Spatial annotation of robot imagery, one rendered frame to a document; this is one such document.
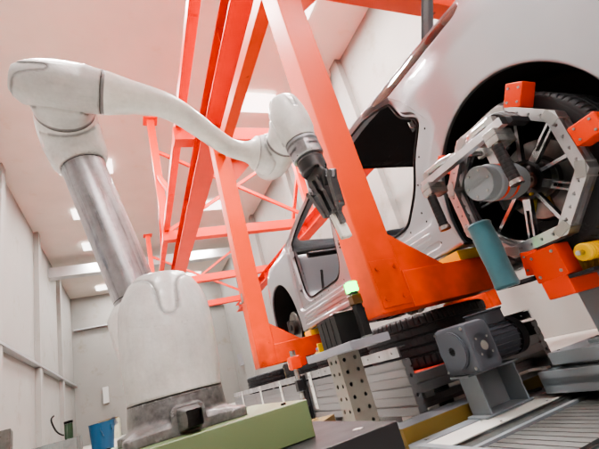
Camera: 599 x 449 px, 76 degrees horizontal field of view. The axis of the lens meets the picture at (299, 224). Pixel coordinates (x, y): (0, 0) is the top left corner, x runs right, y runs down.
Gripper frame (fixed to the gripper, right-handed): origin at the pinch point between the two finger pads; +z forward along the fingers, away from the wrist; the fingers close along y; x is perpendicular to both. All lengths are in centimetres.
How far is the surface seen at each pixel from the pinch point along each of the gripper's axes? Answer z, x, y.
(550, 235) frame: 22, 80, 6
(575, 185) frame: 12, 80, 21
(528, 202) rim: 8, 94, -1
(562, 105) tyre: -15, 92, 28
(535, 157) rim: -6, 95, 10
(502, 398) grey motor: 70, 74, -40
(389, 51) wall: -399, 524, -253
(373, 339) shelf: 30, 30, -44
